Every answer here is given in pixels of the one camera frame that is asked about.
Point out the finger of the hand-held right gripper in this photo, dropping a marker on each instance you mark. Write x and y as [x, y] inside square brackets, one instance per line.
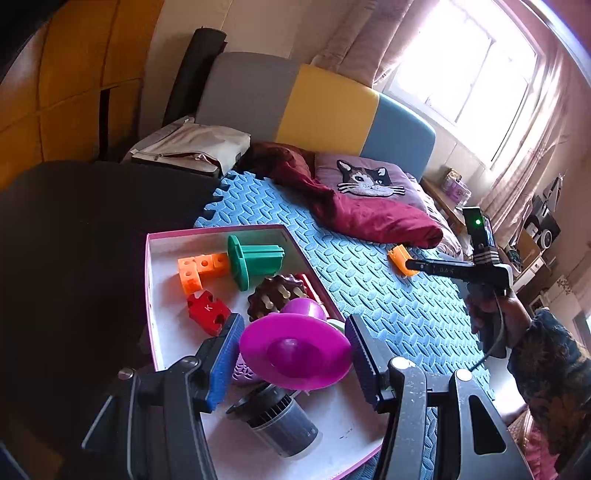
[438, 267]

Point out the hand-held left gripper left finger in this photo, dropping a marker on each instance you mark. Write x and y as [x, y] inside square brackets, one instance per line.
[226, 364]

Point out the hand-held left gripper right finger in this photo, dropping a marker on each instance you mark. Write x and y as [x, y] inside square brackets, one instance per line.
[364, 364]

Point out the purple patterned egg toy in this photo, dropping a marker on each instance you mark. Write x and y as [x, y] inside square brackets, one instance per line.
[244, 374]

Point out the orange plastic scoop piece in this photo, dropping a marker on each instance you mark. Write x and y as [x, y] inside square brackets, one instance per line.
[399, 256]

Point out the white and green cube toy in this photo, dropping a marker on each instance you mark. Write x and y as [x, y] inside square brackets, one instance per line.
[336, 325]

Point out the red puzzle piece block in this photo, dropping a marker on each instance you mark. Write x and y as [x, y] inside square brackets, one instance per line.
[205, 311]

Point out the purple funnel toy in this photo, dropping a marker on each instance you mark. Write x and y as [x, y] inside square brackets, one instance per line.
[295, 350]

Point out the brown studded ball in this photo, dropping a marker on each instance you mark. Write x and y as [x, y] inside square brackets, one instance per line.
[268, 295]

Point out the grey jar with black lid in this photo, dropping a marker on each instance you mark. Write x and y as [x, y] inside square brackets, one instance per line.
[286, 429]

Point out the orange cube blocks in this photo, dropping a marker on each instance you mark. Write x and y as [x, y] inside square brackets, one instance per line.
[189, 277]

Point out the pink cardboard box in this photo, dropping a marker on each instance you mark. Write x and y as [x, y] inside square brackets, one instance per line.
[166, 286]

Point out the green flanged spool toy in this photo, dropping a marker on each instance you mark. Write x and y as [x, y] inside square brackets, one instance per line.
[258, 263]

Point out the person's right hand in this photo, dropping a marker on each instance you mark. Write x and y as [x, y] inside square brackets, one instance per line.
[515, 318]

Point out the pink duvet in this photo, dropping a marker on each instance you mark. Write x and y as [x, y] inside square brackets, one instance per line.
[431, 207]

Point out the blue foam mat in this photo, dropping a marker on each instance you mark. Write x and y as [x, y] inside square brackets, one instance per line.
[369, 286]

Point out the black stereo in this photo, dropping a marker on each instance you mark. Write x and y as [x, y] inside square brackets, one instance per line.
[542, 226]

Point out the wooden bedside table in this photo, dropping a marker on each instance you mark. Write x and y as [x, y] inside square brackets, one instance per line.
[438, 194]

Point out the small pink storage box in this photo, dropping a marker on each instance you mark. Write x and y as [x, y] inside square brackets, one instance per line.
[457, 187]

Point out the maroon cloth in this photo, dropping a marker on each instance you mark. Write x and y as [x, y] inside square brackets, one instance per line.
[369, 217]

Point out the purple cat pillow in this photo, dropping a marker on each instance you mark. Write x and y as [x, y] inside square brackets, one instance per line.
[364, 175]

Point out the pink curtain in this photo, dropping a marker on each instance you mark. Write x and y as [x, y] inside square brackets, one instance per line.
[360, 41]
[545, 138]

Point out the window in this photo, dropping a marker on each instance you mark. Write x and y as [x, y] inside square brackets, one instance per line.
[461, 69]

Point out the grey yellow blue headboard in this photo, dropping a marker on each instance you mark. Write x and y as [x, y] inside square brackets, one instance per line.
[323, 101]

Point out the beige bag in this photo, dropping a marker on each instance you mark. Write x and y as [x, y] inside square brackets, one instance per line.
[194, 143]

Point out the black rolled mat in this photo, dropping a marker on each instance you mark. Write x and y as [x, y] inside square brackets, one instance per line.
[194, 74]

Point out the wooden wardrobe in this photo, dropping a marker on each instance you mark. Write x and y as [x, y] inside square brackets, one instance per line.
[69, 69]

